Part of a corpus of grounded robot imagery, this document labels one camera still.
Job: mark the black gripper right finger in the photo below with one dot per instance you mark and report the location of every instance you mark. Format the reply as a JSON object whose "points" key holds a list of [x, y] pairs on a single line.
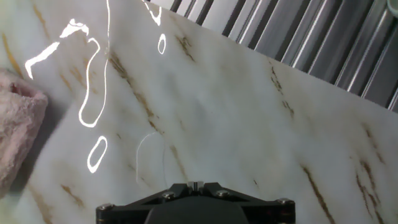
{"points": [[273, 213]]}

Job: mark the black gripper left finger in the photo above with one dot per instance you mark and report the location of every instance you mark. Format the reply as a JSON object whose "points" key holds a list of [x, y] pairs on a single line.
{"points": [[124, 213]]}

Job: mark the pink fluffy cloth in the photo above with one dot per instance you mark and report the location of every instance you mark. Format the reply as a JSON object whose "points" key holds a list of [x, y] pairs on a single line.
{"points": [[15, 130]]}

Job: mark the white marble pattern sheet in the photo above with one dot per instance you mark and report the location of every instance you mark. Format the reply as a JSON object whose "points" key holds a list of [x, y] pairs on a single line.
{"points": [[217, 109]]}

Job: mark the grey white ladle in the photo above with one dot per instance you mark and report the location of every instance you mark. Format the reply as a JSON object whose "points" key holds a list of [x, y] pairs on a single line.
{"points": [[394, 6]]}

